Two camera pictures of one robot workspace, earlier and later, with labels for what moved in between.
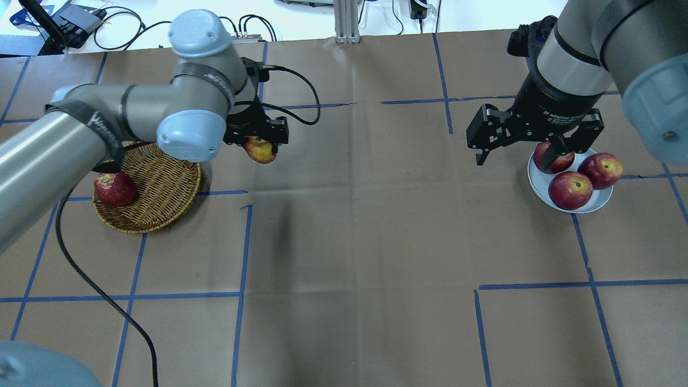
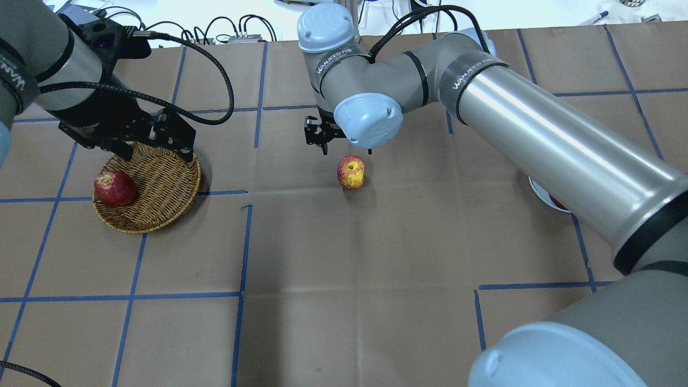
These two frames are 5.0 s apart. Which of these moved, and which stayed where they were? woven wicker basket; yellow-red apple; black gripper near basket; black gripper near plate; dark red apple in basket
Moved: black gripper near basket; yellow-red apple; black gripper near plate
Stayed: dark red apple in basket; woven wicker basket
